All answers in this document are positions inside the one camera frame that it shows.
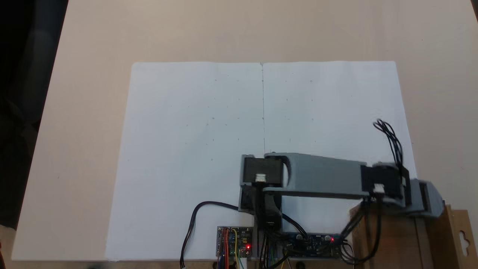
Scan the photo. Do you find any black power cable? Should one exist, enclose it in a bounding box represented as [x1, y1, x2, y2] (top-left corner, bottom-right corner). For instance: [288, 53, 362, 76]
[180, 201, 240, 269]

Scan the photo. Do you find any orange jumper wire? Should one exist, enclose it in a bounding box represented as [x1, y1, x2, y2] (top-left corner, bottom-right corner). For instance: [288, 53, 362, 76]
[221, 228, 229, 269]

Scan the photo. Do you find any black base cable bundle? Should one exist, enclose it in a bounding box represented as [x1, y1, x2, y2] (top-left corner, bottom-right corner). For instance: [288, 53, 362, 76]
[258, 212, 311, 269]

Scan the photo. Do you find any blue circuit board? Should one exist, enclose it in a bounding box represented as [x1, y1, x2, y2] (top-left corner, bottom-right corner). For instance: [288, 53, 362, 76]
[283, 232, 342, 259]

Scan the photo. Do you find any brown cardboard box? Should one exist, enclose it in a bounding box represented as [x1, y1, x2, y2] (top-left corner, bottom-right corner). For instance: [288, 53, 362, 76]
[349, 204, 474, 269]

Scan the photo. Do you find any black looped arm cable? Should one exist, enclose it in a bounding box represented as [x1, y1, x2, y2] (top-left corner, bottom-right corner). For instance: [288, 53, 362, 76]
[338, 196, 384, 264]

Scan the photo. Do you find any circuit board with jumper wires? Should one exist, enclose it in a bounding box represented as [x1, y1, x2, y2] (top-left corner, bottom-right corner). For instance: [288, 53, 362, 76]
[216, 226, 254, 259]

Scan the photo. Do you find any white paper sheet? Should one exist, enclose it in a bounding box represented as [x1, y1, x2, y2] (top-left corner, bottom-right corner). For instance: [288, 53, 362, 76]
[261, 61, 422, 239]
[106, 62, 265, 261]

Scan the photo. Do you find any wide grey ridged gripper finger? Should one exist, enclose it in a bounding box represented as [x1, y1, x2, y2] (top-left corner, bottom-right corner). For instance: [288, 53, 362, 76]
[410, 180, 446, 219]

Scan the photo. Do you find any black gripper motor cable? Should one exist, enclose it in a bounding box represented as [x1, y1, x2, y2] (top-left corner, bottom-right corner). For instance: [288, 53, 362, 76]
[373, 119, 405, 178]

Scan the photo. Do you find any yellow jumper wire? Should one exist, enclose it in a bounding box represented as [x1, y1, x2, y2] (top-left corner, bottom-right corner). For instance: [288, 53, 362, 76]
[232, 228, 245, 269]

